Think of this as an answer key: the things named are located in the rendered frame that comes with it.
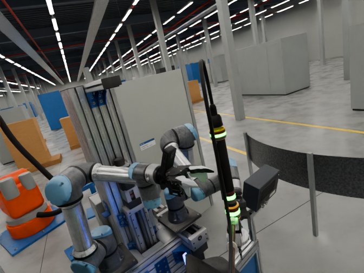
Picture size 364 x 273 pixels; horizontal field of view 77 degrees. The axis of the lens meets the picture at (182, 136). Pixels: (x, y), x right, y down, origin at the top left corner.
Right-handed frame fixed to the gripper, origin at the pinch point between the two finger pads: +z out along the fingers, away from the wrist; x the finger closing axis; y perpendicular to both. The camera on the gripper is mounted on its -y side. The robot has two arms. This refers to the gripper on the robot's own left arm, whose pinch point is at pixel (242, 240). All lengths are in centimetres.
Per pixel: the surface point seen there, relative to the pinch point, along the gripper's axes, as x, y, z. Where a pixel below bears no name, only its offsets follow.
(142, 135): 76, 105, -129
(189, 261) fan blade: 19.0, -18.7, 7.3
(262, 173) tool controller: -25, 45, -45
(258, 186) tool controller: -18, 38, -34
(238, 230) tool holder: 3.6, -26.3, 1.1
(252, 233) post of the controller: -13, 62, -12
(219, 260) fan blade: 9.7, 18.3, 4.6
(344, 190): -112, 126, -52
